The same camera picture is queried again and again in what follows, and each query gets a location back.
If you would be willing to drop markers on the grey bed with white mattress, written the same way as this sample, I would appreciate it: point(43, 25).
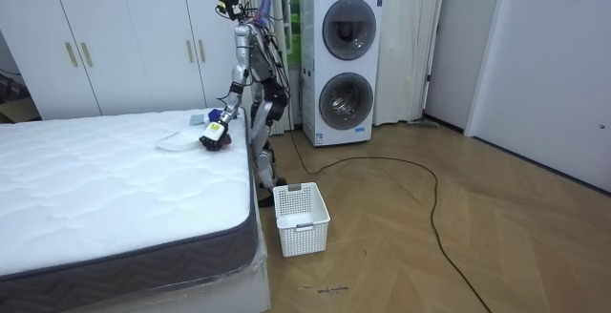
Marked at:
point(110, 194)

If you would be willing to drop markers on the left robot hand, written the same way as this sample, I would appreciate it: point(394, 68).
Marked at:
point(213, 134)

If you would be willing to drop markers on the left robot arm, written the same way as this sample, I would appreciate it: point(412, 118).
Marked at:
point(238, 75)

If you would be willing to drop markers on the white plastic laundry basket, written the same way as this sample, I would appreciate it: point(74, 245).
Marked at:
point(301, 217)

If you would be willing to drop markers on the white washing machine tower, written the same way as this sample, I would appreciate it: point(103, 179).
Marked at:
point(341, 69)

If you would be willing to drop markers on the robot body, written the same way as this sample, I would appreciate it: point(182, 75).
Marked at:
point(258, 60)

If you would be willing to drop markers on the grey-green folded cloth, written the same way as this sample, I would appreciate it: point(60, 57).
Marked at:
point(197, 120)

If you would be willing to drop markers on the white garment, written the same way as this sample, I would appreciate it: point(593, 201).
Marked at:
point(179, 141)

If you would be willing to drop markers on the robot legs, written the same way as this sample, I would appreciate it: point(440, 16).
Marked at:
point(261, 134)

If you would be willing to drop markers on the white door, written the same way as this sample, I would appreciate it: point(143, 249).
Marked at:
point(549, 65)

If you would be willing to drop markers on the blue cloth item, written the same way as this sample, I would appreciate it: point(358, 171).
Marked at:
point(214, 114)

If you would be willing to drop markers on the brown cardboard box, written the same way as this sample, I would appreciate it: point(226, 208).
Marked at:
point(19, 111)

